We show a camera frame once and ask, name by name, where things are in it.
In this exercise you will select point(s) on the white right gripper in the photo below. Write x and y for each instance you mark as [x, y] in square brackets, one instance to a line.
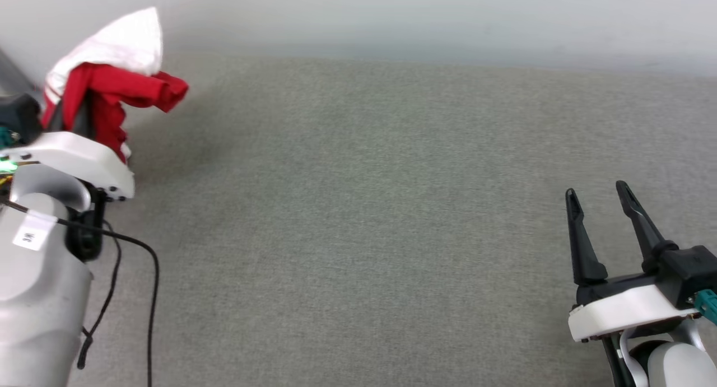
[622, 311]

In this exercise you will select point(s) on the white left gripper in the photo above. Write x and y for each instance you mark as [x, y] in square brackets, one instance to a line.
[84, 154]

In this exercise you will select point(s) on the red white striped garment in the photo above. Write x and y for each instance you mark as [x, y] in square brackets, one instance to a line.
[120, 87]

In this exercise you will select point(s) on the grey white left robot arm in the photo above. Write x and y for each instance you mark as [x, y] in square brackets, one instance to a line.
[39, 297]

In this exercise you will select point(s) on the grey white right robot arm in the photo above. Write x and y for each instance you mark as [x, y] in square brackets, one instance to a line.
[678, 364]

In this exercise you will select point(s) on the white label sticker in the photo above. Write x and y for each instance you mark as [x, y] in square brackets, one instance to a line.
[32, 233]

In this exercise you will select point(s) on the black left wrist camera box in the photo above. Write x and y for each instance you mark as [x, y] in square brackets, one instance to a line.
[19, 115]

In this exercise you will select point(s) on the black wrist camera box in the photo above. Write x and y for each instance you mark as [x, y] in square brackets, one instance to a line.
[692, 269]
[19, 115]

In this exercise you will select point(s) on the grey metal wall strip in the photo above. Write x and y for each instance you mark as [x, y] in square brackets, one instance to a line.
[14, 73]

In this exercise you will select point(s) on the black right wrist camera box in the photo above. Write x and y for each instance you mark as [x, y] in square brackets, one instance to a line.
[692, 269]

